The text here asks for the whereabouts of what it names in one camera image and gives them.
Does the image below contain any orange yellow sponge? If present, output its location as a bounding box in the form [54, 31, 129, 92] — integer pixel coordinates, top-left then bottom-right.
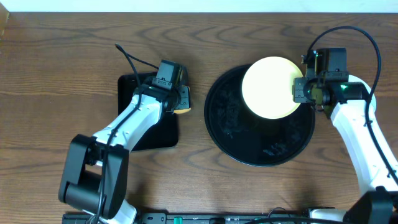
[174, 108, 191, 114]

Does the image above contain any yellow plate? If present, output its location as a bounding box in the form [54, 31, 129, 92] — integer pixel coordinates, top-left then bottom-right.
[241, 57, 303, 119]

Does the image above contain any light blue plate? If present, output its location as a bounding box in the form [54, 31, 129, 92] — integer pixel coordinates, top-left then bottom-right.
[348, 75, 377, 111]

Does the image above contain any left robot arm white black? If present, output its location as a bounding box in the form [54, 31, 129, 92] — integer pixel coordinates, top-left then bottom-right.
[58, 85, 190, 223]

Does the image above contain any black rectangular tray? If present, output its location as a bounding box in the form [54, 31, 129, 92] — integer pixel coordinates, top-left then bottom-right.
[118, 73, 179, 151]

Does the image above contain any black round tray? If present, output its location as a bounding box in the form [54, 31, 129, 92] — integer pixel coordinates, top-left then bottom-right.
[204, 65, 315, 167]

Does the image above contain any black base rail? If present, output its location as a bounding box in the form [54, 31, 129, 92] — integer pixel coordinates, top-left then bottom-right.
[62, 211, 346, 224]

